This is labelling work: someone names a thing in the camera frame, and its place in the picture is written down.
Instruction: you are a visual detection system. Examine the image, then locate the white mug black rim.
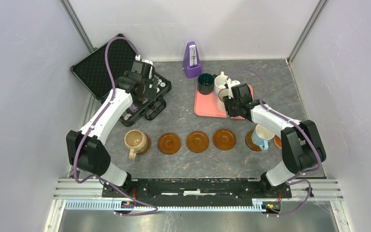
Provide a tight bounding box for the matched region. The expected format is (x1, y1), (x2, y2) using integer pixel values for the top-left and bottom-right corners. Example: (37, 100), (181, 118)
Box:
(217, 88), (229, 112)

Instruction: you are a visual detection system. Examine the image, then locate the pink tray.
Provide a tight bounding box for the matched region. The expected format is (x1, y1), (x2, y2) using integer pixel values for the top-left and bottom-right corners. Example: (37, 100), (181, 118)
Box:
(194, 84), (255, 121)

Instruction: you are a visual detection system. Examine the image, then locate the wooden coaster five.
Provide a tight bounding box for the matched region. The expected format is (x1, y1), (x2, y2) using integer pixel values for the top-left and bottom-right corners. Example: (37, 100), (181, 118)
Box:
(245, 130), (262, 152)

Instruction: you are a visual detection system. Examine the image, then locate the light blue mug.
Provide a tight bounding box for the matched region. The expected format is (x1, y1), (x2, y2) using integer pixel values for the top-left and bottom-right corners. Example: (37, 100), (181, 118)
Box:
(251, 124), (275, 151)

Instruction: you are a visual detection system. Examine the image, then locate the wooden coaster four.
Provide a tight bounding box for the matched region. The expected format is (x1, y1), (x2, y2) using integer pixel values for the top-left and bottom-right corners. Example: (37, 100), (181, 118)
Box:
(213, 129), (236, 151)

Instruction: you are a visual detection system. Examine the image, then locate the dark green mug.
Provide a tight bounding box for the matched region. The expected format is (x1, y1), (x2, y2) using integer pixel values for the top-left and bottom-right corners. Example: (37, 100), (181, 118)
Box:
(197, 73), (214, 95)

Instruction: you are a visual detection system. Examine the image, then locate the woven rattan coaster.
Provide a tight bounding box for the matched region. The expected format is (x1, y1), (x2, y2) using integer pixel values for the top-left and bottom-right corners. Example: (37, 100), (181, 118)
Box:
(273, 135), (282, 149)

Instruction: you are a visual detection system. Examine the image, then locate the wooden coaster two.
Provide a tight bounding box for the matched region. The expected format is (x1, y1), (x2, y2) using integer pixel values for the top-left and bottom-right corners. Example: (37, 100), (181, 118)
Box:
(186, 131), (210, 153)

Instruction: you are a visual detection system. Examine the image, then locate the wooden coaster one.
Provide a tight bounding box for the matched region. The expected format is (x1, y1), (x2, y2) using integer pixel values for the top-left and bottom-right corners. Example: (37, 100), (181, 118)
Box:
(137, 134), (151, 155)

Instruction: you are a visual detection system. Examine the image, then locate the beige ceramic mug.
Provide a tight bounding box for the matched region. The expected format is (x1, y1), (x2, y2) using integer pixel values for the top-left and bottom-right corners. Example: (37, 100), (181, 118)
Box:
(124, 130), (147, 160)

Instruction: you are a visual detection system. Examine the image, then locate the wooden coaster three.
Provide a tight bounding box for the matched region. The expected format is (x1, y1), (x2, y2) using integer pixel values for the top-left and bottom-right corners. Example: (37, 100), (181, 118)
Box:
(157, 133), (181, 155)

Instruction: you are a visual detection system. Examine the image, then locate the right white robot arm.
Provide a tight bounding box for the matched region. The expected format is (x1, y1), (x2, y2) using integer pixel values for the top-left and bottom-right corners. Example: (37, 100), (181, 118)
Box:
(223, 84), (326, 197)

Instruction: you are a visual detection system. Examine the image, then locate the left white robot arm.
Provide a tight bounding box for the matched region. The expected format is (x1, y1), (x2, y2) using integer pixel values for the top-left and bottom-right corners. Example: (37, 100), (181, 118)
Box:
(66, 60), (158, 197)

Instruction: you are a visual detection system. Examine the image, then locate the black poker chip case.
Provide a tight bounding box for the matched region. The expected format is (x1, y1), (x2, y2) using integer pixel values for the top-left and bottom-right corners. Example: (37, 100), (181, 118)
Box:
(71, 34), (172, 127)

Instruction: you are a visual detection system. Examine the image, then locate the purple metronome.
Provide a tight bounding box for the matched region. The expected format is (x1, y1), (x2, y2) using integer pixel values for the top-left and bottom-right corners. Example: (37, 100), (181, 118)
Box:
(183, 41), (202, 78)

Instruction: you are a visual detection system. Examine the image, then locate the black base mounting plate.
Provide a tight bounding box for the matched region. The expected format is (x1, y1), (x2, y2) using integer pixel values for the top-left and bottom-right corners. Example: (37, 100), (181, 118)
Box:
(101, 178), (292, 207)

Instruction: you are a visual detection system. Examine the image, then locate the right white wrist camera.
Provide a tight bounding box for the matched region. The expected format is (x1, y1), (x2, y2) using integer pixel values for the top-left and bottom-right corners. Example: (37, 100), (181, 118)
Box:
(226, 79), (241, 99)

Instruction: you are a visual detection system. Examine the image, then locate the aluminium frame rail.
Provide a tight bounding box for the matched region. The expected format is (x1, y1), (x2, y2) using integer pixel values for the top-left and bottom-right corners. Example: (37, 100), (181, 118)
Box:
(54, 179), (343, 213)

